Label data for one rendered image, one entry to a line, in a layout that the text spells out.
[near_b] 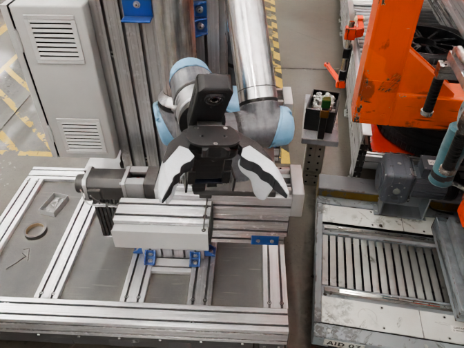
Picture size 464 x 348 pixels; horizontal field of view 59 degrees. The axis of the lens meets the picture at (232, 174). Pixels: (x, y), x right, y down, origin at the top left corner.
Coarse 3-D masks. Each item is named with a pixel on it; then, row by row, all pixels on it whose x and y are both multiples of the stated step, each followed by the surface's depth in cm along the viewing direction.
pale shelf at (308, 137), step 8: (304, 104) 216; (304, 112) 210; (336, 120) 204; (336, 128) 198; (304, 136) 193; (312, 136) 193; (328, 136) 193; (336, 136) 193; (320, 144) 192; (328, 144) 192; (336, 144) 191
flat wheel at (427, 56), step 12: (420, 24) 289; (432, 24) 289; (420, 36) 278; (432, 36) 278; (444, 36) 283; (456, 36) 274; (420, 48) 267; (432, 48) 266; (444, 48) 286; (432, 60) 246
